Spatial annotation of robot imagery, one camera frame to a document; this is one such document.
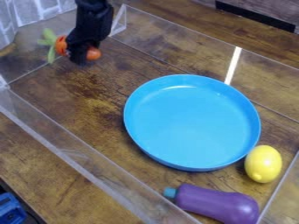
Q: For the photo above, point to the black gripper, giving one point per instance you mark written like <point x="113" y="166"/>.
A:
<point x="94" y="22"/>

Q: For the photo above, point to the orange toy carrot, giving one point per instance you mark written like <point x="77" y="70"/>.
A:
<point x="58" y="46"/>

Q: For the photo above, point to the blue round tray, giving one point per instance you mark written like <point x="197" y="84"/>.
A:
<point x="191" y="122"/>

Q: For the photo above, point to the white patterned curtain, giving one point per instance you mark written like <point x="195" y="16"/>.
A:
<point x="23" y="12"/>

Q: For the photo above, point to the dark baseboard strip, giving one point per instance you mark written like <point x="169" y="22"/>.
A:
<point x="255" y="16"/>

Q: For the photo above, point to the blue object at corner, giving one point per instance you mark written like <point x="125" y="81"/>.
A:
<point x="12" y="213"/>

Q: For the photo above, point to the yellow toy lemon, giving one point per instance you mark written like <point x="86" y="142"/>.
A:
<point x="263" y="164"/>

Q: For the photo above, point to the purple toy eggplant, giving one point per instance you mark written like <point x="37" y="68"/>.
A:
<point x="229" y="207"/>

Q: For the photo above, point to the clear acrylic enclosure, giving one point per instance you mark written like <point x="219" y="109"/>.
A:
<point x="67" y="156"/>

